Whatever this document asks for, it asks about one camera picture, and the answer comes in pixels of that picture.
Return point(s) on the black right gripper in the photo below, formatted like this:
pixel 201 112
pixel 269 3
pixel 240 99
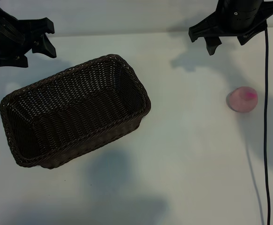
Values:
pixel 239 16

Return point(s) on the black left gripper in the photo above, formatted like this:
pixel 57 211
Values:
pixel 31 28

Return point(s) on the pink peach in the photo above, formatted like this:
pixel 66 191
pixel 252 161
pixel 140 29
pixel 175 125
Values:
pixel 241 99

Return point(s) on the dark brown wicker basket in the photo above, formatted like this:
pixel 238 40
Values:
pixel 75 110

